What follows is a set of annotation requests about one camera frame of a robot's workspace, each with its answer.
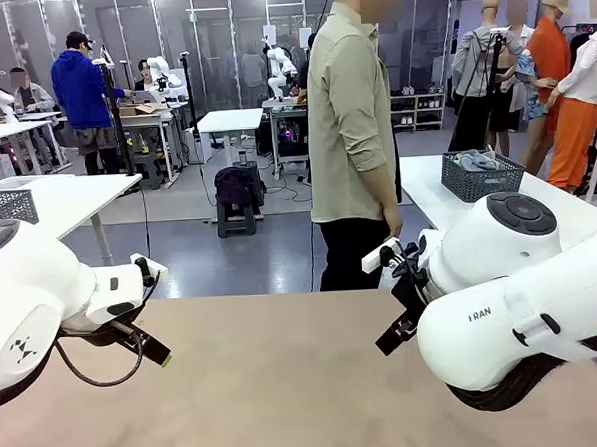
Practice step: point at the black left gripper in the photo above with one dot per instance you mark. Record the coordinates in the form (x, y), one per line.
(135, 338)

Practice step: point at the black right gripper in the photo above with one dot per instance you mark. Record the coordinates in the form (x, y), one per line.
(412, 297)

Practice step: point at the dark grey mesh basket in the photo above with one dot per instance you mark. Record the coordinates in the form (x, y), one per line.
(481, 184)
(7, 206)

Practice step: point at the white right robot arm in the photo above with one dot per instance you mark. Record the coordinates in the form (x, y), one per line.
(505, 253)

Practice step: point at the person's right forearm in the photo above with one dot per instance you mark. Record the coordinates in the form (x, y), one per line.
(386, 189)

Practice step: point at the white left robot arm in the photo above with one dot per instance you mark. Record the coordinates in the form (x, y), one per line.
(31, 287)

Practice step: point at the person's right hand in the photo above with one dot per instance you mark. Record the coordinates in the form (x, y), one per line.
(393, 223)

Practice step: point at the white table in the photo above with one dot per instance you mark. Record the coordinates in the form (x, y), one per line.
(77, 195)
(230, 119)
(427, 192)

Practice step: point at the grey step stool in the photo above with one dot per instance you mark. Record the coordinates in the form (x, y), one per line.
(149, 168)
(238, 219)

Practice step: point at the person in beige shirt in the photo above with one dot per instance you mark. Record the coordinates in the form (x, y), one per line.
(349, 131)

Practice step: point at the white plastic container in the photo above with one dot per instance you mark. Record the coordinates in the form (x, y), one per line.
(6, 184)

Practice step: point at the white shoe rack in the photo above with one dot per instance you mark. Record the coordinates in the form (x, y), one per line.
(418, 112)

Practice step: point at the robot workbench with computer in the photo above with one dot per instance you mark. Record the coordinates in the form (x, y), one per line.
(286, 134)

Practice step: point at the white desk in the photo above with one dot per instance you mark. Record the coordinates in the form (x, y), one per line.
(3, 131)
(148, 121)

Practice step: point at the brown cardboard box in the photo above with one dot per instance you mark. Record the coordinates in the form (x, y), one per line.
(140, 109)

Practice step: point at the mannequin in white shirt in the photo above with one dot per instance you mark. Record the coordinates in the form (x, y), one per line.
(574, 134)

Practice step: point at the seated person with glasses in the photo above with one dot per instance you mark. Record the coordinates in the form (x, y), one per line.
(146, 78)

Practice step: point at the person in blue hoodie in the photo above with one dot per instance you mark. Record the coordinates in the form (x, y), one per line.
(78, 90)

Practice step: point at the seated person in grey jacket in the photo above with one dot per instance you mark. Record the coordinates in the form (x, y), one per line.
(34, 99)

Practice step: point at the mannequin in grey shirt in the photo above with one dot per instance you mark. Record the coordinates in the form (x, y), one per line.
(475, 64)

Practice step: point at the figure in blue patterned shirt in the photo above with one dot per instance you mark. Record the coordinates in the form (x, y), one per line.
(528, 71)

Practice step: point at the mannequin in orange jacket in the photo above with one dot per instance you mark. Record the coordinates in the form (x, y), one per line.
(550, 55)

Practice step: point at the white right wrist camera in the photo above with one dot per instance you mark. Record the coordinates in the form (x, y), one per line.
(373, 260)

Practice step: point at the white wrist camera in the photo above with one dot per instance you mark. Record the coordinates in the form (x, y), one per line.
(156, 271)
(373, 260)

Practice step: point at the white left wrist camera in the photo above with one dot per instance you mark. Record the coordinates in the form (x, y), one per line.
(156, 271)

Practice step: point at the black camera tripod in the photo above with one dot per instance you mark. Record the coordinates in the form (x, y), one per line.
(188, 89)
(115, 118)
(493, 73)

